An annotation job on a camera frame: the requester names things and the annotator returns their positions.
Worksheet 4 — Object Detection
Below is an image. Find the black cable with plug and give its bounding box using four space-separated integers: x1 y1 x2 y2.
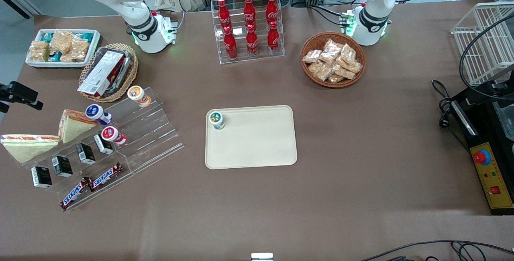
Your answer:
431 79 456 130

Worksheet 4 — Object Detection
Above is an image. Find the black control box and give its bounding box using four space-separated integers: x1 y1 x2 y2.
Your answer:
450 80 514 216

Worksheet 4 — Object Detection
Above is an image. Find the oval wicker basket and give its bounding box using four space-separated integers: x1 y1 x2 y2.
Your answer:
79 43 139 103

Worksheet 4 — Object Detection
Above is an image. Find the clear bag of crackers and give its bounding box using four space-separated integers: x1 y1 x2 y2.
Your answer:
29 41 50 61
70 39 90 61
50 30 75 53

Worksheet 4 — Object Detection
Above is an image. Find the snickers chocolate bar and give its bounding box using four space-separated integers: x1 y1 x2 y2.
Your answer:
60 177 91 210
89 163 122 191

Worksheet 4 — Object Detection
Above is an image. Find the white wire basket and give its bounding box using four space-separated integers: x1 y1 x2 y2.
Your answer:
450 2 514 87

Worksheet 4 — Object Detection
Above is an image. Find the clear acrylic tiered stand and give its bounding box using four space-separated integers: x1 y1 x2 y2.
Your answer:
24 87 185 212

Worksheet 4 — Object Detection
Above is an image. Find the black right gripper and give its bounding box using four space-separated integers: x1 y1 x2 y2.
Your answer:
0 81 44 113

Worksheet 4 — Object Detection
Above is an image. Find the red gum bottle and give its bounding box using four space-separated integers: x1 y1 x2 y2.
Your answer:
101 126 127 146

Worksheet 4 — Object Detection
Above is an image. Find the small black carton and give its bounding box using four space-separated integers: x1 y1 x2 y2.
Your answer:
31 166 53 188
94 134 114 155
76 143 96 165
52 156 73 177

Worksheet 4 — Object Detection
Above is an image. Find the red cola bottle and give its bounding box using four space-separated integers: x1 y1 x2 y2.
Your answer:
267 21 280 55
224 26 237 59
243 0 256 27
218 0 231 29
266 0 278 24
246 23 258 57

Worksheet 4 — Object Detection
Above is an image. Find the yellow emergency stop panel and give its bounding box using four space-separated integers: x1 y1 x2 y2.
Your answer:
469 142 514 210

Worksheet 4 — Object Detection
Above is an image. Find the round wicker basket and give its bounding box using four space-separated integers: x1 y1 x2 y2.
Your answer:
301 32 366 88

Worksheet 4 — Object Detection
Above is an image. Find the clear acrylic bottle rack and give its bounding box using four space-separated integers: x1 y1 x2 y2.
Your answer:
211 0 285 65

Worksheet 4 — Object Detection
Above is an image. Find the clear plastic food tray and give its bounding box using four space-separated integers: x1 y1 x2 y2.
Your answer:
89 46 133 95

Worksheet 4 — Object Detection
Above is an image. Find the thin black cable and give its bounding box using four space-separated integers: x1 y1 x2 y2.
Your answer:
361 240 514 261

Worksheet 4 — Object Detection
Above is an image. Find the triangular packaged sandwich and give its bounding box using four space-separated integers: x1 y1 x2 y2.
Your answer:
58 110 98 144
1 134 61 164

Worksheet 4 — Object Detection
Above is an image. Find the white rectangular bin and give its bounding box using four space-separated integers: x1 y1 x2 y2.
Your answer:
25 29 101 69

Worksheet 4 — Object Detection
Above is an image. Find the orange gum bottle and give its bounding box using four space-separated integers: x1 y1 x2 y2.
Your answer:
127 86 152 108

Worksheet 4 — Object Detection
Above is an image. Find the cream plastic tray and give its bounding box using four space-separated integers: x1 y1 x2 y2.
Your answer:
205 105 298 170

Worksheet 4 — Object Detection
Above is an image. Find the green gum bottle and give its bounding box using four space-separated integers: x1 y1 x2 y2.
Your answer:
208 111 226 131

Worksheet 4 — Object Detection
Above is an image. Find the blue gum bottle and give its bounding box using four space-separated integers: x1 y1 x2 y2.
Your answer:
85 104 113 125

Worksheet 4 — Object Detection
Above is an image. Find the black looped cable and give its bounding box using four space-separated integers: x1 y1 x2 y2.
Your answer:
459 12 514 102

